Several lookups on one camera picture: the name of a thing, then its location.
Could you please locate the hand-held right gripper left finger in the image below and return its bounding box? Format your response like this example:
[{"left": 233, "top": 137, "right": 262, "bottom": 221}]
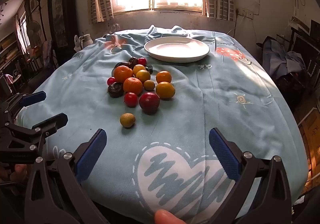
[{"left": 24, "top": 128, "right": 107, "bottom": 224}]

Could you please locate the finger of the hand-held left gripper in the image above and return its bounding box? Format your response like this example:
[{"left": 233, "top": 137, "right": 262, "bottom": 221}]
[
  {"left": 5, "top": 113, "right": 68, "bottom": 150},
  {"left": 0, "top": 91, "right": 47, "bottom": 114}
]

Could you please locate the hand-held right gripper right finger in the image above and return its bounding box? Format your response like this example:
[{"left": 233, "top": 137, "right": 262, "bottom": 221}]
[{"left": 209, "top": 128, "right": 293, "bottom": 224}]

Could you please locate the wrinkled dark passion fruit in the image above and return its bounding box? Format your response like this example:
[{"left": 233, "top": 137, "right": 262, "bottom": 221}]
[{"left": 107, "top": 82, "right": 124, "bottom": 98}]

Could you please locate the dark red plum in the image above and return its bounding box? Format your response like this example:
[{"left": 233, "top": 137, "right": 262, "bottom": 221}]
[{"left": 139, "top": 92, "right": 160, "bottom": 115}]

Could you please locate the orange tangerine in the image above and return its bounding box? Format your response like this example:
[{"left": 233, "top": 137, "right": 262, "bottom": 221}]
[
  {"left": 123, "top": 77, "right": 143, "bottom": 96},
  {"left": 156, "top": 71, "right": 172, "bottom": 84},
  {"left": 114, "top": 66, "right": 134, "bottom": 84}
]

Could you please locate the large yellow citrus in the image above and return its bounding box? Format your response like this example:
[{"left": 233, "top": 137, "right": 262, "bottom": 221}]
[{"left": 155, "top": 81, "right": 176, "bottom": 100}]

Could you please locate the white plate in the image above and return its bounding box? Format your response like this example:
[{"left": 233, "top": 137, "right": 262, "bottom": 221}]
[{"left": 144, "top": 36, "right": 210, "bottom": 63}]

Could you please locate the person's left hand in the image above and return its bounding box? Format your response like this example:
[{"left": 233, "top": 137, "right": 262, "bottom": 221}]
[{"left": 0, "top": 163, "right": 28, "bottom": 184}]

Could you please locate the person's right hand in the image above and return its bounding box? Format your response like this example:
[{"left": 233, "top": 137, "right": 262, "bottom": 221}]
[{"left": 154, "top": 209, "right": 187, "bottom": 224}]

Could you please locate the light blue printed blanket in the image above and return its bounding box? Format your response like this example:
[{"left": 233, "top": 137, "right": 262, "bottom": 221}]
[{"left": 15, "top": 25, "right": 309, "bottom": 224}]

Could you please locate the bookshelf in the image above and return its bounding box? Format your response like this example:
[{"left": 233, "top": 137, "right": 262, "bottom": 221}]
[{"left": 0, "top": 31, "right": 23, "bottom": 72}]

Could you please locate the standing fan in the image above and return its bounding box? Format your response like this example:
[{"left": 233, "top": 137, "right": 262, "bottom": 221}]
[{"left": 26, "top": 21, "right": 42, "bottom": 46}]

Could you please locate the white kettle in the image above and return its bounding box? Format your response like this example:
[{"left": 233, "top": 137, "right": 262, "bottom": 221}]
[{"left": 74, "top": 34, "right": 94, "bottom": 51}]

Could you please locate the dark coat stand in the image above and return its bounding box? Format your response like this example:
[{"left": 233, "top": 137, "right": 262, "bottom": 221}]
[{"left": 25, "top": 0, "right": 48, "bottom": 46}]

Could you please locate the dark wooden cabinet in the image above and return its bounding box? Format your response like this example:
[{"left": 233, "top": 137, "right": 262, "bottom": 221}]
[{"left": 47, "top": 0, "right": 77, "bottom": 64}]

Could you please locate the pile of clothes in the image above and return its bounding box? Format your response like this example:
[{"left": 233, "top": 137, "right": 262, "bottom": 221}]
[{"left": 262, "top": 37, "right": 307, "bottom": 77}]

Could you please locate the black hat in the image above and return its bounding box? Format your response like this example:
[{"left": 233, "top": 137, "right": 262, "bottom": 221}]
[{"left": 256, "top": 36, "right": 275, "bottom": 49}]

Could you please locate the dark monitor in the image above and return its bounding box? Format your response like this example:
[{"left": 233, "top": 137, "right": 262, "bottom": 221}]
[{"left": 291, "top": 20, "right": 320, "bottom": 74}]

